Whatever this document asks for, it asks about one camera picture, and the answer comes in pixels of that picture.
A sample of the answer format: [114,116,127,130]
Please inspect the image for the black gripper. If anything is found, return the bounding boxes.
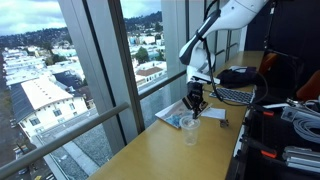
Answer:
[182,81,205,120]

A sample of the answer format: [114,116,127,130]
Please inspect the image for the clear plastic straw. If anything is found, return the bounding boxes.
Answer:
[192,103,211,121]

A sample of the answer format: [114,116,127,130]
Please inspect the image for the clear plastic cup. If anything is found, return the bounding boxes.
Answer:
[178,114,202,146]

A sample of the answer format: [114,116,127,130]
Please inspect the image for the white paper card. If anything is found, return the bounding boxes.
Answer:
[201,107,227,121]

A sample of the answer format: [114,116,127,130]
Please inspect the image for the colourful magazine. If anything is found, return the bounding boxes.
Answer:
[154,98,212,129]

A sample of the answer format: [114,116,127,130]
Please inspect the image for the small metal clip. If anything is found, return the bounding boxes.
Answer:
[219,118,230,129]

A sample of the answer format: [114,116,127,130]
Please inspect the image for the white grid keyboard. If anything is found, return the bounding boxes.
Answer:
[209,86,255,106]

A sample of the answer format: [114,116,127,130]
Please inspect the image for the black cloth bundle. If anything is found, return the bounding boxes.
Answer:
[216,67,260,90]

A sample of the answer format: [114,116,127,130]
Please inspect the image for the short grey handrail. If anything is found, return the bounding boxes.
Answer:
[214,48,226,58]

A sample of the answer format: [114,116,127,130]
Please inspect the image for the orange tipped black clamp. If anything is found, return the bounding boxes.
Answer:
[240,135,279,160]
[249,103,275,118]

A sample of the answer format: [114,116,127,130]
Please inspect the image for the black equipment cart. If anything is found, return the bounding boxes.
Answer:
[225,84,320,180]

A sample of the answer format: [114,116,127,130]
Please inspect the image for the pale grey window pillar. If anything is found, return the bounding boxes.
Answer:
[160,0,205,104]

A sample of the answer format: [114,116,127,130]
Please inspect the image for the orange chair back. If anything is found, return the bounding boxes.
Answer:
[258,52,280,76]

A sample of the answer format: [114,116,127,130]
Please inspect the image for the grey power strip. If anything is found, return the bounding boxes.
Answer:
[280,105,320,125]

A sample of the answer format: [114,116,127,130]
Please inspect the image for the wide grey window pillar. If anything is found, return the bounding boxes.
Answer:
[57,0,146,155]

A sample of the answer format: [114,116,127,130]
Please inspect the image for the silver metal bars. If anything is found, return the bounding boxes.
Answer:
[281,145,320,174]

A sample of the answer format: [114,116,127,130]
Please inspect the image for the orange seat cushion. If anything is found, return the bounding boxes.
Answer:
[295,69,320,103]

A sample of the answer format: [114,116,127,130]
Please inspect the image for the long grey handrail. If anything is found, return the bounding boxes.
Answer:
[0,101,131,180]

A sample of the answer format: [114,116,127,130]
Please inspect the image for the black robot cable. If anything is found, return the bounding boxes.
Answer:
[202,0,269,108]

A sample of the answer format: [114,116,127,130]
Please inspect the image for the coiled grey cable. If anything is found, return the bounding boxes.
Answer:
[292,117,320,145]

